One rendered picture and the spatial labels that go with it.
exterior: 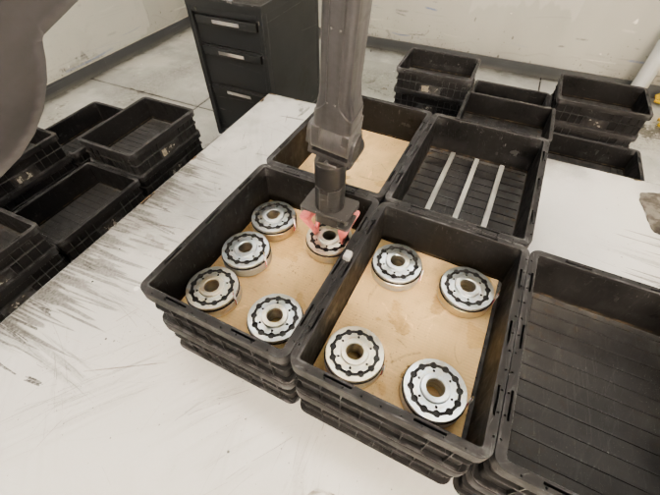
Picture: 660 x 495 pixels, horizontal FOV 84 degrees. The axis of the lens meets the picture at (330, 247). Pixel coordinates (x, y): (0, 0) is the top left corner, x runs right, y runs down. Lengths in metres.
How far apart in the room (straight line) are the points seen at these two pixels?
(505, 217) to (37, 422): 1.08
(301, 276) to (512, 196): 0.58
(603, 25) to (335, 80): 3.42
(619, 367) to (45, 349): 1.14
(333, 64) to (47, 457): 0.83
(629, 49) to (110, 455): 3.93
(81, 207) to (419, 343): 1.55
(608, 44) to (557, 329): 3.25
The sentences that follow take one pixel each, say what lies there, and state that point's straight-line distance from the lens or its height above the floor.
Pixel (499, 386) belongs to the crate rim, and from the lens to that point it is 0.62.
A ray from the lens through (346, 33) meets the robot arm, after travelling 0.48.
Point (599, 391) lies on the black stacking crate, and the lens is 0.80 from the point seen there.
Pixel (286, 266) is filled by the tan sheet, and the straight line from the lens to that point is 0.79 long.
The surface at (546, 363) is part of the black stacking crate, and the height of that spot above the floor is 0.83.
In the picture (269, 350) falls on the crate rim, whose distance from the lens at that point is 0.58.
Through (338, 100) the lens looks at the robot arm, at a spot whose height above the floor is 1.20.
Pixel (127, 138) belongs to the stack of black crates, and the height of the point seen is 0.49.
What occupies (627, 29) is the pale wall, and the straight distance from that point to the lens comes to 3.88.
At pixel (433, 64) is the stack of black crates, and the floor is 0.53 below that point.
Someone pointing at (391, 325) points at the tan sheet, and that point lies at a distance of 0.72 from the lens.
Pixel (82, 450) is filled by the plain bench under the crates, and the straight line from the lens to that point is 0.89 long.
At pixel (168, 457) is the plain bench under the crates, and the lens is 0.82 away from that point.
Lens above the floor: 1.45
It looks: 49 degrees down
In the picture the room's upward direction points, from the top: straight up
